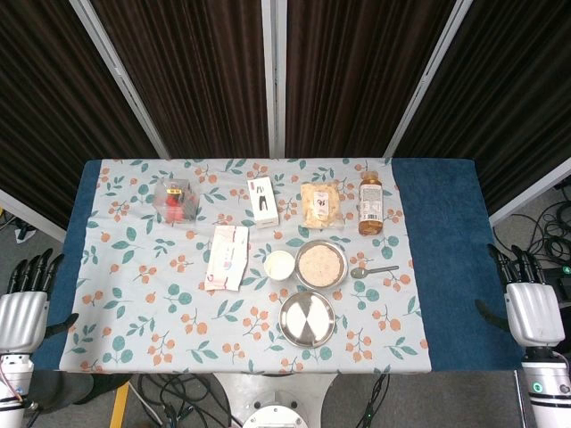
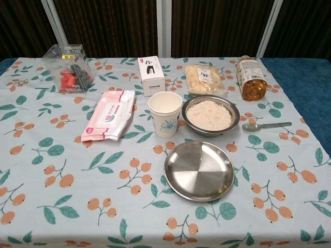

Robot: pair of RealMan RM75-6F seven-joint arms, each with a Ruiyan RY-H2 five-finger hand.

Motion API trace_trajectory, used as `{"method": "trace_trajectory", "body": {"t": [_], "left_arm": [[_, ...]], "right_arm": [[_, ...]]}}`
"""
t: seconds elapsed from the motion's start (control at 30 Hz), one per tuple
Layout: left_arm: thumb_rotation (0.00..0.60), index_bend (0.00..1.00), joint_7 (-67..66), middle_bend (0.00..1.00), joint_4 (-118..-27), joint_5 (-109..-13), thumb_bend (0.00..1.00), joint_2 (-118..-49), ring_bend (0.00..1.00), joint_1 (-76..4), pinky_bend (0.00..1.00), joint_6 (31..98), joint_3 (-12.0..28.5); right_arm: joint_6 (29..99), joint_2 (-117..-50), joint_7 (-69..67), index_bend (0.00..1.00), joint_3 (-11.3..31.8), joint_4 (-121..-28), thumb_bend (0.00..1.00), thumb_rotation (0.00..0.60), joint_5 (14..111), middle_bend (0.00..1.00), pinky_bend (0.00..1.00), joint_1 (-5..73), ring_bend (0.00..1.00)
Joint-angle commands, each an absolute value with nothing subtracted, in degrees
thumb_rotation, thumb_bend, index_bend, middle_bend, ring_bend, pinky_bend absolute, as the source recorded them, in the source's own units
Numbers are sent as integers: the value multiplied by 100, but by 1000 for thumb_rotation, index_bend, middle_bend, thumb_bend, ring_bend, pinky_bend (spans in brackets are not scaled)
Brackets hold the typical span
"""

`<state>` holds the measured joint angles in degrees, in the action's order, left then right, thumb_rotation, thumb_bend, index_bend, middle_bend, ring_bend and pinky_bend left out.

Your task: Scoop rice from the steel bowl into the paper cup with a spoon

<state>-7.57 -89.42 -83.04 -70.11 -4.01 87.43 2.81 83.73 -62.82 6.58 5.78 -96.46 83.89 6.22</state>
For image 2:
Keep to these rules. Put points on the grey-green spoon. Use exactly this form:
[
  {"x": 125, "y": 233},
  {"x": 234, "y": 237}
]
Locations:
[{"x": 266, "y": 125}]

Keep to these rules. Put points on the floral paper cup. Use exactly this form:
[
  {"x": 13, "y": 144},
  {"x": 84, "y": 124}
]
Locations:
[{"x": 165, "y": 124}]

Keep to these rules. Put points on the metal bowl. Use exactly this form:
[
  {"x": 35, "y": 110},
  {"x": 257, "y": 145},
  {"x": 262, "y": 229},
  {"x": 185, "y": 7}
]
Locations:
[{"x": 191, "y": 124}]

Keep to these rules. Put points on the round metal plate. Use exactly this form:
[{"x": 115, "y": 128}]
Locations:
[{"x": 199, "y": 173}]

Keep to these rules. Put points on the white cardboard box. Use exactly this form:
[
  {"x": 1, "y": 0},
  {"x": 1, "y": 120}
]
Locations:
[{"x": 151, "y": 77}]

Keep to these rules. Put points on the clear snack bag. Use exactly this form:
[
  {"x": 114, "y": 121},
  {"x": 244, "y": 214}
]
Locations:
[{"x": 204, "y": 82}]

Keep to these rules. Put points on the pink wet wipes pack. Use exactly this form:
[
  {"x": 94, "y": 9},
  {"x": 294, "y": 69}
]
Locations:
[{"x": 108, "y": 116}]

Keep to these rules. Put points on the floral tablecloth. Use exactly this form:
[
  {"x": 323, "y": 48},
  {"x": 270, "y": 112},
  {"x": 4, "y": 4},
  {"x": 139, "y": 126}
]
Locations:
[{"x": 77, "y": 160}]

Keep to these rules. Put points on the amber tea bottle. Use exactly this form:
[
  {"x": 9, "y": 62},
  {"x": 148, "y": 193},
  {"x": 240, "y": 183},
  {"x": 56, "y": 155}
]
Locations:
[{"x": 252, "y": 82}]

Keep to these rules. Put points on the clear box with red parts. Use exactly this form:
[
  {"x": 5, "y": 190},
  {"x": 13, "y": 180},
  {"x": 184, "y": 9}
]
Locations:
[{"x": 69, "y": 76}]

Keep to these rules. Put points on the dark folding screen panel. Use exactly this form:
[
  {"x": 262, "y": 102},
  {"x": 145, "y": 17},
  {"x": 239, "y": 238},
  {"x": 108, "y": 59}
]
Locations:
[
  {"x": 302, "y": 28},
  {"x": 214, "y": 25},
  {"x": 108, "y": 25},
  {"x": 20, "y": 28}
]

